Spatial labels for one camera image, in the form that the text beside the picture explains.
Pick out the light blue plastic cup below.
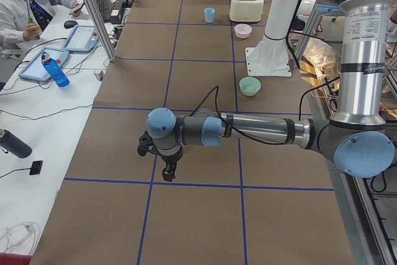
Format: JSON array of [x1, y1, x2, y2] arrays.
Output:
[[203, 7, 216, 24]]

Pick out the mint green bowl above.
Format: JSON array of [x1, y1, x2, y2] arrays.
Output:
[[239, 76, 261, 97]]

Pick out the small grey adapter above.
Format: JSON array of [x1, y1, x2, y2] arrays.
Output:
[[94, 70, 104, 81]]

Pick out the small black square device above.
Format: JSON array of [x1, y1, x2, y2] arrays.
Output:
[[29, 160, 43, 176]]

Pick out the blue water bottle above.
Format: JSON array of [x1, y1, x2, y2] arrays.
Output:
[[41, 52, 69, 88]]

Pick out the dark grey thermos bottle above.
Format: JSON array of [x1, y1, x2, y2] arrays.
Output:
[[1, 129, 32, 158]]

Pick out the far teach pendant tablet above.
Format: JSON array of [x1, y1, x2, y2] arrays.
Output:
[[62, 25, 99, 53]]

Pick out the teach pendant tablet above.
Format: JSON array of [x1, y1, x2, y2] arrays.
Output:
[[18, 47, 69, 82], [62, 25, 99, 53]]

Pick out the pink bowl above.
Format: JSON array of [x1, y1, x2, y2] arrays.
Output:
[[234, 24, 252, 39]]

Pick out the clear safety glasses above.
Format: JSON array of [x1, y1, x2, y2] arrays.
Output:
[[1, 222, 40, 256]]

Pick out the near teach pendant tablet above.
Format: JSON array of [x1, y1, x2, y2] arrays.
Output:
[[18, 47, 69, 82]]

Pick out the black keyboard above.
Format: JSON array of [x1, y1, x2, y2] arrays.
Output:
[[95, 0, 111, 22]]

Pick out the cream white toaster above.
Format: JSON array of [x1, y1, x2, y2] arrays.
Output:
[[229, 0, 264, 22]]

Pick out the black computer mouse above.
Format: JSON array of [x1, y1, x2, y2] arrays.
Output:
[[63, 20, 78, 29]]

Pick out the crumpled clear plastic bag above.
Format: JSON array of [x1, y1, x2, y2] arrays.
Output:
[[300, 38, 341, 79]]

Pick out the person in white coat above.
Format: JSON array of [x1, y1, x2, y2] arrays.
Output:
[[1, 0, 81, 53]]

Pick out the aluminium frame post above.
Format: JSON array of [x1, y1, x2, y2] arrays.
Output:
[[83, 0, 116, 62]]

